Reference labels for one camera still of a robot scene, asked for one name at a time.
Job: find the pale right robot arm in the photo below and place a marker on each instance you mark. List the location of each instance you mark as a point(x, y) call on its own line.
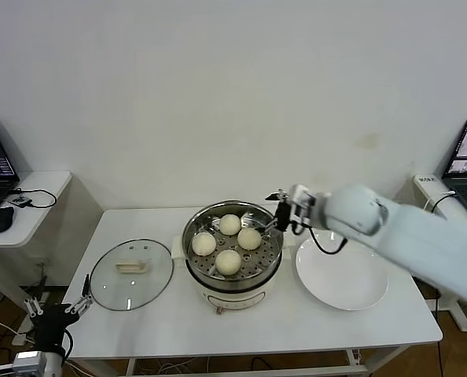
point(414, 235)

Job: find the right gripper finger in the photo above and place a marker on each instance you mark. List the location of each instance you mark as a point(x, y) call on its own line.
point(269, 226)
point(274, 196)

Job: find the round white plate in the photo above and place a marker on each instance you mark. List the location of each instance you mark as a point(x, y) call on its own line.
point(335, 279)

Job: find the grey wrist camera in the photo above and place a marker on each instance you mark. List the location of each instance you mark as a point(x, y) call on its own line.
point(298, 196)
point(29, 359)

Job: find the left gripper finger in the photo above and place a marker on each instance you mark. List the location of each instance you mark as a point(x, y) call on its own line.
point(87, 286)
point(31, 305)

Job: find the pale left robot arm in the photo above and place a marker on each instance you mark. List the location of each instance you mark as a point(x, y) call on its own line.
point(54, 363)

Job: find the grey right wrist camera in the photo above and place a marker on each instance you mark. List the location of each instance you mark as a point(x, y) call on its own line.
point(298, 196)

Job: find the white main table frame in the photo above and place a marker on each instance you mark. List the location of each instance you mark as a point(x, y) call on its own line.
point(296, 370)

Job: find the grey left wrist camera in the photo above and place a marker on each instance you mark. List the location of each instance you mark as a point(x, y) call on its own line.
point(29, 359)

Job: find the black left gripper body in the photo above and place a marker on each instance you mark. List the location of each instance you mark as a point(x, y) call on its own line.
point(54, 316)

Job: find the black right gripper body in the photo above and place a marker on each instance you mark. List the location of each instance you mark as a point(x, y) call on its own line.
point(284, 216)

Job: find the perforated steel steamer basket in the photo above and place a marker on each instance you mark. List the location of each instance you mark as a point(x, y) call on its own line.
point(267, 255)

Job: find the cream electric cooking pot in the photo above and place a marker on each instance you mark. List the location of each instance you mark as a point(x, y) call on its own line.
point(237, 296)

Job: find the right black laptop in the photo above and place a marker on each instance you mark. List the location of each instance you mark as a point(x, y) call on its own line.
point(465, 192)

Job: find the white side table with mouse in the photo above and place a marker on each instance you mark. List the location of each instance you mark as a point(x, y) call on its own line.
point(41, 188)

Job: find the small black usb hub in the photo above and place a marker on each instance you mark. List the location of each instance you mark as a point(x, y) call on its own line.
point(20, 200)

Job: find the white side table with label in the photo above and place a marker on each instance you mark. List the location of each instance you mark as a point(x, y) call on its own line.
point(459, 214)

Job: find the white printed label sticker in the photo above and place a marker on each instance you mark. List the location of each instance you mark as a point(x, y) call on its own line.
point(426, 180)

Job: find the white steamed baozi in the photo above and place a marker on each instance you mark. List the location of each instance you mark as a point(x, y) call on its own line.
point(204, 244)
point(230, 224)
point(249, 239)
point(228, 262)

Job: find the black computer mouse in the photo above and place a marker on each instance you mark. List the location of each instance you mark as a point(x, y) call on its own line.
point(1, 220)

